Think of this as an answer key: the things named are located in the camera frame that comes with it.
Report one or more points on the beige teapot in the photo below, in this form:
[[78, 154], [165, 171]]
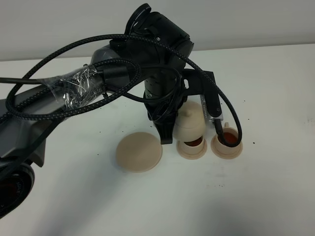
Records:
[[190, 122]]

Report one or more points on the beige right cup saucer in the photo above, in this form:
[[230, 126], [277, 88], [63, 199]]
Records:
[[223, 151]]

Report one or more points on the beige teacup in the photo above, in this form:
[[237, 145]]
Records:
[[193, 145], [230, 134]]

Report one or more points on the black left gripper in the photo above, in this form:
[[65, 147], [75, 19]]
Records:
[[167, 98]]

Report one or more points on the beige left teacup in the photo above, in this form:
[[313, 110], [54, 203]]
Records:
[[193, 145]]

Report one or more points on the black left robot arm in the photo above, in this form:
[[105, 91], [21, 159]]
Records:
[[149, 64]]

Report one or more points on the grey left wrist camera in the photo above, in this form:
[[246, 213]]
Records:
[[207, 115]]

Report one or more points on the beige right teacup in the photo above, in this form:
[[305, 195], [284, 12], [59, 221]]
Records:
[[230, 134]]

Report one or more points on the beige teapot saucer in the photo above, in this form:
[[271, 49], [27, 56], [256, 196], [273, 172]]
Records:
[[138, 152]]

